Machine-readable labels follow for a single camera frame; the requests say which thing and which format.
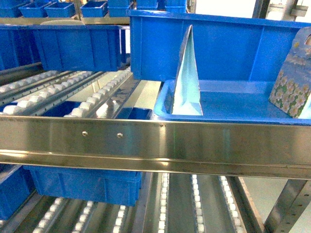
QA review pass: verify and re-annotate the flower gift bag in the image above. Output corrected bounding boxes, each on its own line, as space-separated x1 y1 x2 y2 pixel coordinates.
171 25 203 116
269 27 311 119

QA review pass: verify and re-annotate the white roller track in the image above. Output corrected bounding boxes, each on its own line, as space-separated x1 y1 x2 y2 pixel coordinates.
64 67 131 118

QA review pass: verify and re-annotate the blue plastic tray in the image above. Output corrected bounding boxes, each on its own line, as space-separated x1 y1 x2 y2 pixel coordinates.
154 80 311 126

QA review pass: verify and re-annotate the blue bin on left rollers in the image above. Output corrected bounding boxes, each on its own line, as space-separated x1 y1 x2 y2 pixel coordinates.
0 24 130 71

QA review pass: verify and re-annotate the large blue bin behind tray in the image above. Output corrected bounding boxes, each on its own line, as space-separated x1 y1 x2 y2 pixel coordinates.
128 10 308 82

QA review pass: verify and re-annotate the blue bin lower far left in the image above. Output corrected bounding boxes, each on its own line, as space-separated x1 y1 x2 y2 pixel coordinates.
0 164 35 220

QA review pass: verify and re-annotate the blue bin under rail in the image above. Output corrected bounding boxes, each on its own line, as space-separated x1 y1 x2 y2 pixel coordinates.
23 166 142 206

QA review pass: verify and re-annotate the stainless steel front rail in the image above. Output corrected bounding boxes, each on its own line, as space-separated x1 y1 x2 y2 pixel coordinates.
0 116 311 180

